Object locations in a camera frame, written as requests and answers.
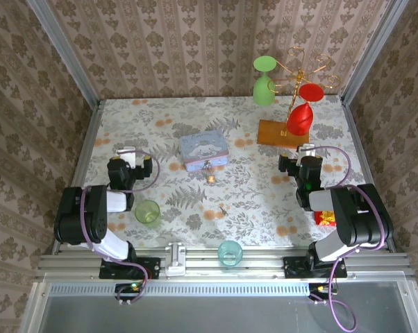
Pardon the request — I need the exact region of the blue cartoon tin box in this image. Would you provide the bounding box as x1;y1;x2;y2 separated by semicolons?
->
179;129;230;173

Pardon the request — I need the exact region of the red packet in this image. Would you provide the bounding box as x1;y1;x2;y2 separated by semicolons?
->
315;210;337;228

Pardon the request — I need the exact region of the green plastic cup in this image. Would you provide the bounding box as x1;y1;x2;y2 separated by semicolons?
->
135;200;160;229

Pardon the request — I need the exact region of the red wine glass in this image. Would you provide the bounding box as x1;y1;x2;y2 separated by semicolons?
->
285;83;325;136

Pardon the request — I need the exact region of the floral tablecloth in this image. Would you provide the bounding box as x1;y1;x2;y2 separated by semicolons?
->
68;96;385;249

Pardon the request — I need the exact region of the green wine glass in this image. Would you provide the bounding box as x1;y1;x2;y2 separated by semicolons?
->
252;55;278;107

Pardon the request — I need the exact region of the teal glass cup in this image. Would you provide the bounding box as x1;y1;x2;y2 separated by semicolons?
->
217;240;244;270

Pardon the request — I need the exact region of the small black connector board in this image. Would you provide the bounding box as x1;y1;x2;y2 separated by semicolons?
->
115;282;144;301
308;282;335;301

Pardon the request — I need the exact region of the grey metal panel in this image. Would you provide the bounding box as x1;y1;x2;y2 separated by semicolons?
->
38;294;410;333

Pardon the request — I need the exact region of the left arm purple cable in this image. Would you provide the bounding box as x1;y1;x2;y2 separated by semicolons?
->
80;149;161;305

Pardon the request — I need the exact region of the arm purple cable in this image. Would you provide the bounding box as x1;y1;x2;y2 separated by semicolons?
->
308;144;394;331
80;149;161;305

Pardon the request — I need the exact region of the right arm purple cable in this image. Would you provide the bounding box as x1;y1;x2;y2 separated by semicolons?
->
308;144;394;331

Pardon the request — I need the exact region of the gold wire rack wooden base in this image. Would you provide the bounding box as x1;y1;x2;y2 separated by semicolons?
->
257;46;342;151

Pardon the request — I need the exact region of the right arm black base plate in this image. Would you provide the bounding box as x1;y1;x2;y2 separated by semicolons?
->
283;255;348;280

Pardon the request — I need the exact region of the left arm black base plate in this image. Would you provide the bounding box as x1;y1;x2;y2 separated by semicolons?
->
99;257;161;280

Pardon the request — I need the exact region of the white latch bracket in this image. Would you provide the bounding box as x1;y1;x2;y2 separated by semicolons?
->
165;241;187;278

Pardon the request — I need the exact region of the aluminium frame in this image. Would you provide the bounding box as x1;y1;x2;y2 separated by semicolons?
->
19;0;418;333

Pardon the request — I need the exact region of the grey slotted cable duct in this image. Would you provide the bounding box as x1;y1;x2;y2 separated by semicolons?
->
49;282;310;296

